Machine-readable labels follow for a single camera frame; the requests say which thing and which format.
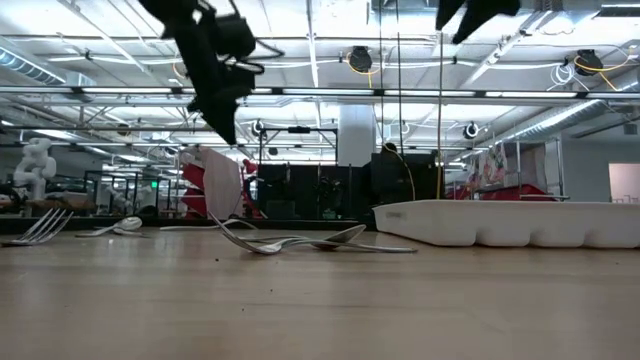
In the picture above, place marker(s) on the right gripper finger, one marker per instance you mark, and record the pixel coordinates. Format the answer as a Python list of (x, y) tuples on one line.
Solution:
[(447, 12), (480, 15)]

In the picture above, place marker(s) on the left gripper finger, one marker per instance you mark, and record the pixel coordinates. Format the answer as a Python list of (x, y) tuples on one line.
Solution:
[(224, 125)]

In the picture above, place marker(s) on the silver fork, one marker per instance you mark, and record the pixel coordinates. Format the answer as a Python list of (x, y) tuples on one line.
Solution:
[(17, 240), (280, 238), (250, 245), (200, 227)]

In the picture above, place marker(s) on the silver spoon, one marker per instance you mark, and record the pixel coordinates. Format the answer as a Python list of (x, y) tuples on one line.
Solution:
[(129, 223), (345, 235)]

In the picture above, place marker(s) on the white draped cloth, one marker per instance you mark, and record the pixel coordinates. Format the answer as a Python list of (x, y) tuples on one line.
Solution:
[(222, 185)]

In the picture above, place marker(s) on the red equipment stand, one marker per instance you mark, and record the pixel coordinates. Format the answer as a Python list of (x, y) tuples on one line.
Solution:
[(192, 177)]

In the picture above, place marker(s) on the long ceiling light bar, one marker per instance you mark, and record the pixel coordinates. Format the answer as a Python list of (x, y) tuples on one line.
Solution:
[(400, 92)]

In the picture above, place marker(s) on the black desk partition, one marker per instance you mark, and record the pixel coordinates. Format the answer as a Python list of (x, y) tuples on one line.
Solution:
[(310, 190)]

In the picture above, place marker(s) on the white square pillar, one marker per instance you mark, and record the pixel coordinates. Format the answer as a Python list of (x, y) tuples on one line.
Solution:
[(357, 135)]

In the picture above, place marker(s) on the colourful banner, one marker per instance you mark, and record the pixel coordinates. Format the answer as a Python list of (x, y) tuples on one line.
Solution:
[(492, 165)]

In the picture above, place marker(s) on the metal rack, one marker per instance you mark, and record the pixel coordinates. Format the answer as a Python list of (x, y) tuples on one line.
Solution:
[(535, 165)]

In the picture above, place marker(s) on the person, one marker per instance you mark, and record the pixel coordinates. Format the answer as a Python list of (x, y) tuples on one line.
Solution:
[(390, 165)]

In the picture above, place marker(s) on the white robot figure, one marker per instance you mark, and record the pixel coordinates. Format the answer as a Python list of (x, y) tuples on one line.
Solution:
[(35, 165)]

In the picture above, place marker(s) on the white cutlery tray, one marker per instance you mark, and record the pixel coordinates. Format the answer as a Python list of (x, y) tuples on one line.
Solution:
[(500, 225)]

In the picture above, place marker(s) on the pale pink board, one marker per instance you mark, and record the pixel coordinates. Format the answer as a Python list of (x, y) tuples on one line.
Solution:
[(625, 182)]

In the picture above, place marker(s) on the black stand frame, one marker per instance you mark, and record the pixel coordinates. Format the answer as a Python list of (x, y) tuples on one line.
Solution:
[(299, 129)]

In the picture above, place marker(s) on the silver air duct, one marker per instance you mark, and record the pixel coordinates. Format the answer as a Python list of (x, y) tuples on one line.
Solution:
[(575, 116)]

